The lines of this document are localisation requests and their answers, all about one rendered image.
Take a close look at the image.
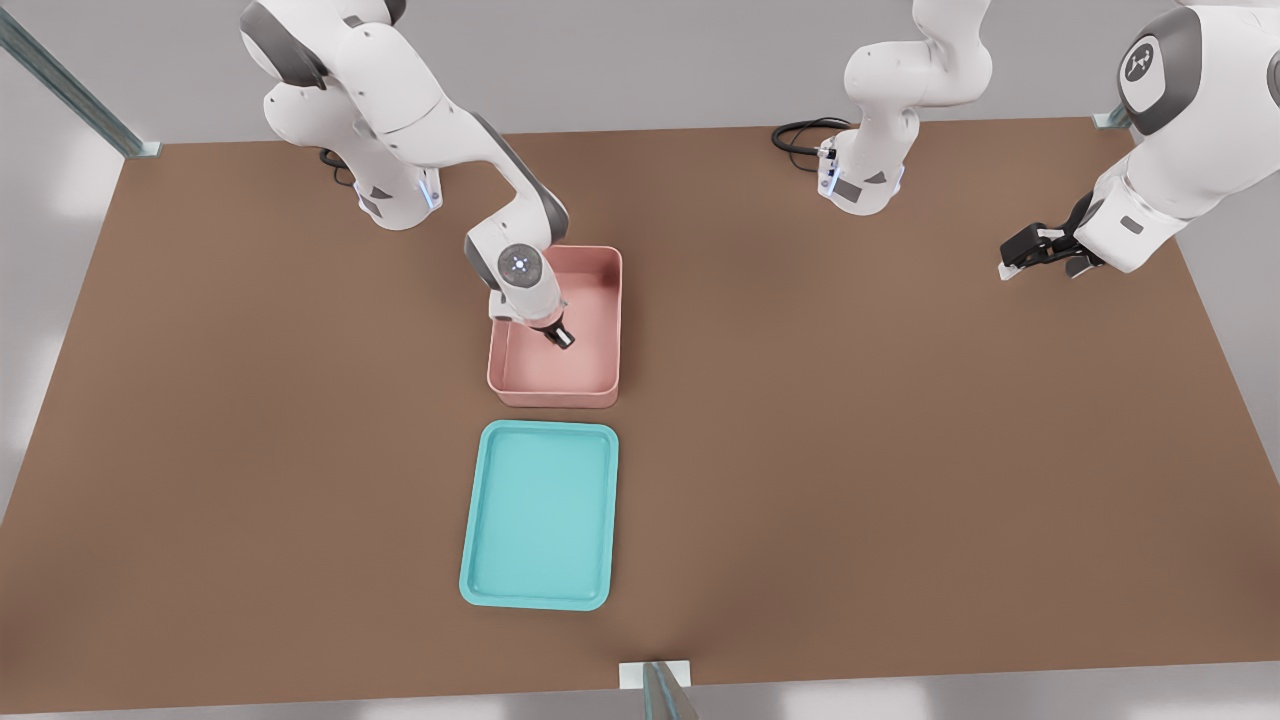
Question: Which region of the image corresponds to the pale blue-green tray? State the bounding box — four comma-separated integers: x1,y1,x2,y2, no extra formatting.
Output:
458,419,621,612

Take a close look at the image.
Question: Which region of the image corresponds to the pink open box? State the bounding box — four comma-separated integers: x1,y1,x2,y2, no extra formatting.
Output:
486,244,624,410

